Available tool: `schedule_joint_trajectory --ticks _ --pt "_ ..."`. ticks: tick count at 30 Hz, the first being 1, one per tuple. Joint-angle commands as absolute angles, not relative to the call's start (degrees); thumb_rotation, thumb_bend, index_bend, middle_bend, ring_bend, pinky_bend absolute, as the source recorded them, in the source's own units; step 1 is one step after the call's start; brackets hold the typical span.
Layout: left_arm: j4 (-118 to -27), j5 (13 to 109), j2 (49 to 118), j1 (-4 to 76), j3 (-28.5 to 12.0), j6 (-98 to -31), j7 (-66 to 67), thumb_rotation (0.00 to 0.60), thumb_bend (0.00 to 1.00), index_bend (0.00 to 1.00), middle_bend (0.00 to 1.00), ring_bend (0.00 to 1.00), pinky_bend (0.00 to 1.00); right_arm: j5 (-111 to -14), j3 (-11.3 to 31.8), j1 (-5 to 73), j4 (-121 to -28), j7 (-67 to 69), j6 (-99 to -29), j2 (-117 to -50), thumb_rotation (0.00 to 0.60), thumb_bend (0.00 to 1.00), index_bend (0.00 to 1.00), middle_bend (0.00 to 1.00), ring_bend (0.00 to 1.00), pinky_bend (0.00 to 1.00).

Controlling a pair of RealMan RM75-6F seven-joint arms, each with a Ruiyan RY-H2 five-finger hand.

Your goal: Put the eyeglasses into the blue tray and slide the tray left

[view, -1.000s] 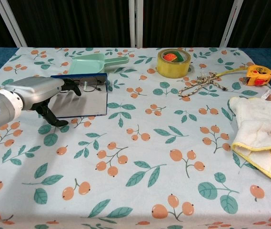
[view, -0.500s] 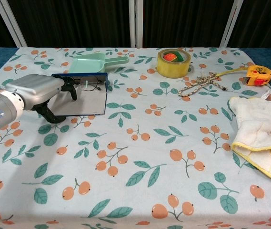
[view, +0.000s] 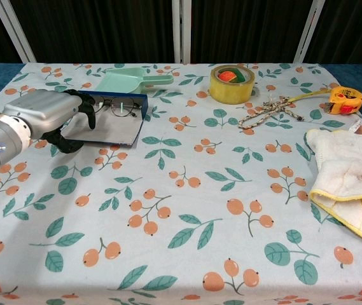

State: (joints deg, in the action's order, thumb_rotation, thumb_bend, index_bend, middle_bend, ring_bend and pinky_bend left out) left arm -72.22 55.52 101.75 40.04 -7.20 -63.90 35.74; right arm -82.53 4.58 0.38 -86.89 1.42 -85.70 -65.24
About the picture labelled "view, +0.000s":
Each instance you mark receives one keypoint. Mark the black framed eyeglasses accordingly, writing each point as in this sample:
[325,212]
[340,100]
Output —
[117,108]

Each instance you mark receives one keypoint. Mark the white cloth with yellow border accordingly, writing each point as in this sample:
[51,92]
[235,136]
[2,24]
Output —
[346,159]

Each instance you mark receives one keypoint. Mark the blue grey shallow box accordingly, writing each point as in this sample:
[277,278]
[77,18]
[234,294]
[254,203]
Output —
[110,130]

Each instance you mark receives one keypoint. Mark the fruit and leaf print tablecloth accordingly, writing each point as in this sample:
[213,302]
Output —
[199,241]

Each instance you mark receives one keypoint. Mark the silver black-fingered left robot hand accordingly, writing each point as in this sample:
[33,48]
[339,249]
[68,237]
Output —
[44,108]

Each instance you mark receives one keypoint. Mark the black curtain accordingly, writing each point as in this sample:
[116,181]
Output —
[104,31]

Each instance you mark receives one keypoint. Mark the clear yellowish packing tape roll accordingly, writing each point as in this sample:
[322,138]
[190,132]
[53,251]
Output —
[228,93]

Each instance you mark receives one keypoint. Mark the mint green plastic dustpan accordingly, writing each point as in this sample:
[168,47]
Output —
[126,81]

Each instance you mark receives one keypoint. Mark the white metal frame post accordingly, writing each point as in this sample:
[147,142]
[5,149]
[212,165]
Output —
[308,31]
[15,35]
[180,31]

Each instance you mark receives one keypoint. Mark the yellow tape measure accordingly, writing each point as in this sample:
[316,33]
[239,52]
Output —
[346,98]

